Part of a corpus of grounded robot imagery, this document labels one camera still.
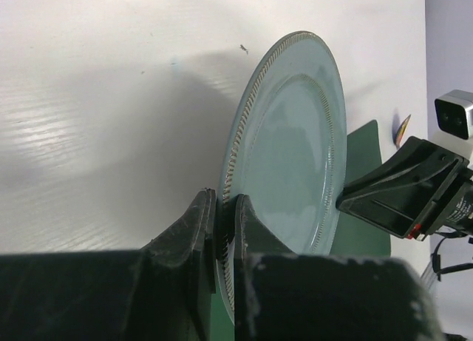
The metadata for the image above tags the gold iridescent spoon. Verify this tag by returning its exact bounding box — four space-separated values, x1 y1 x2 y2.
392 115 411 149

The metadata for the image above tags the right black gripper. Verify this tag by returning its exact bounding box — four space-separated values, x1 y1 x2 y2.
336 136 472 240

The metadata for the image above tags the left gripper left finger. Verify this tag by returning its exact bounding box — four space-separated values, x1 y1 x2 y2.
1 189 216 340

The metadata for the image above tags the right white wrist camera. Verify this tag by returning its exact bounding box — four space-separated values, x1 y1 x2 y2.
435 90 473 141

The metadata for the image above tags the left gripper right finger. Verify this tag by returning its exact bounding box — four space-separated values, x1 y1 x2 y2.
234 195 443 340

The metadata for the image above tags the teal round plate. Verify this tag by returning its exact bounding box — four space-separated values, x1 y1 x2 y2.
215 31 347 315

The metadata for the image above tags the dark green placemat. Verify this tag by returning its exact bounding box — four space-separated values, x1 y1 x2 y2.
199 119 392 341

